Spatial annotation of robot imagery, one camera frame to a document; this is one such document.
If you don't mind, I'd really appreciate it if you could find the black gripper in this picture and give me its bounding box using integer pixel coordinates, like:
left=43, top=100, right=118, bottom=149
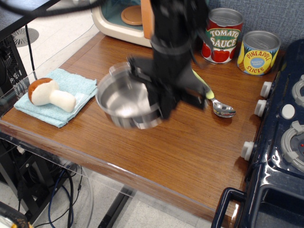
left=127, top=48, right=207, bottom=120

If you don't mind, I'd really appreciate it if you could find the stainless steel pan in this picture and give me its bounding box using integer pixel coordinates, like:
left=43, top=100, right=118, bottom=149
left=95, top=62, right=162, bottom=129

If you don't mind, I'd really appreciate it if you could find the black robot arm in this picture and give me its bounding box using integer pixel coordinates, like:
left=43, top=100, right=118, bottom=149
left=128, top=0, right=209, bottom=120

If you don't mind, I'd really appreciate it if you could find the toy microwave teal cream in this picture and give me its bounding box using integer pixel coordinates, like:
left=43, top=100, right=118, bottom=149
left=92, top=0, right=154, bottom=47

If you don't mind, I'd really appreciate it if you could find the tomato sauce can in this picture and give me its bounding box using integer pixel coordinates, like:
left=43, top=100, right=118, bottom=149
left=201, top=8, right=244, bottom=64

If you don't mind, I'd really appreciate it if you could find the pineapple slices can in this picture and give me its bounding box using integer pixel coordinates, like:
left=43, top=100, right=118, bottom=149
left=237, top=30, right=281, bottom=76

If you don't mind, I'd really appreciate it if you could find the light blue folded cloth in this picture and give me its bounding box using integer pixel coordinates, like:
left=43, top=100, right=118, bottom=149
left=14, top=68, right=97, bottom=128

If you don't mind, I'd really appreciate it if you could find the black table leg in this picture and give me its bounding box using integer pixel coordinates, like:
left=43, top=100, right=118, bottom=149
left=98, top=187, right=134, bottom=228

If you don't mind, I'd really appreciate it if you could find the plush mushroom toy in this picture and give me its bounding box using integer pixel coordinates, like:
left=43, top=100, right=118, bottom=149
left=28, top=78, right=76, bottom=113

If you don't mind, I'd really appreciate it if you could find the dark blue toy stove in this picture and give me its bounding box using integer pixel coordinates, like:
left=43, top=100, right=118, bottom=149
left=212, top=39, right=304, bottom=228

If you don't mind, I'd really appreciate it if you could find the black side desk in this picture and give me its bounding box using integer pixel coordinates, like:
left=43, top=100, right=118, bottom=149
left=0, top=0, right=59, bottom=41

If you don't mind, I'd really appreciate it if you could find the green handled metal spoon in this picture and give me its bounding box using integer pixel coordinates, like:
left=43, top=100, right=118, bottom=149
left=193, top=70, right=236, bottom=118

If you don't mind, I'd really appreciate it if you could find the black floor cable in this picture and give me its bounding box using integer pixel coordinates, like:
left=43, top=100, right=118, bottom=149
left=34, top=166, right=84, bottom=228

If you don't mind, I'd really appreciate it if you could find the blue floor cable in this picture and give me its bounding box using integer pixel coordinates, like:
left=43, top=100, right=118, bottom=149
left=48, top=170, right=74, bottom=228

